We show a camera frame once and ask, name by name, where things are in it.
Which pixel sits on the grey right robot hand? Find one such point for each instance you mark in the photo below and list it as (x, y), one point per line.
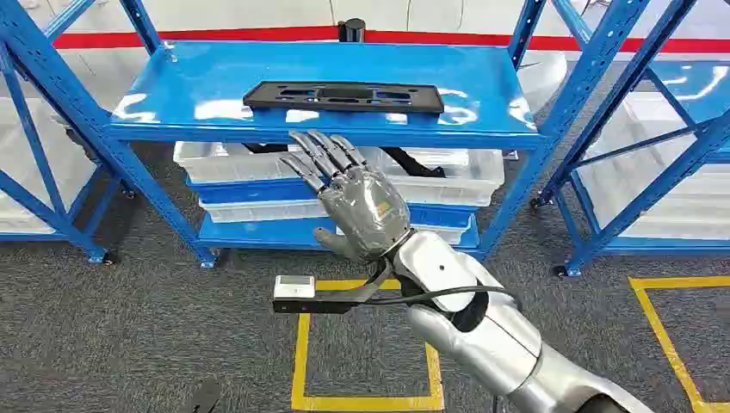
(365, 211)

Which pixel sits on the black plastic panel part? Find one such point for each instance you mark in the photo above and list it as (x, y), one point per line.
(342, 97)

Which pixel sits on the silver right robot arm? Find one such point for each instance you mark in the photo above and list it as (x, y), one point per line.
(490, 348)

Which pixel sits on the clear plastic bin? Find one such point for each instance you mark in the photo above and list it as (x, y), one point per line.
(228, 165)
(256, 211)
(450, 234)
(456, 182)
(684, 211)
(656, 122)
(63, 165)

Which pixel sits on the black cylinder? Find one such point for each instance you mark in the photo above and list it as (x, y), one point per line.
(352, 29)

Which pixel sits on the blue metal shelf rack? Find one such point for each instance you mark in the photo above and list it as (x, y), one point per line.
(673, 245)
(228, 74)
(91, 249)

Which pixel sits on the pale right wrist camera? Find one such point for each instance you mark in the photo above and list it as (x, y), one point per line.
(293, 287)

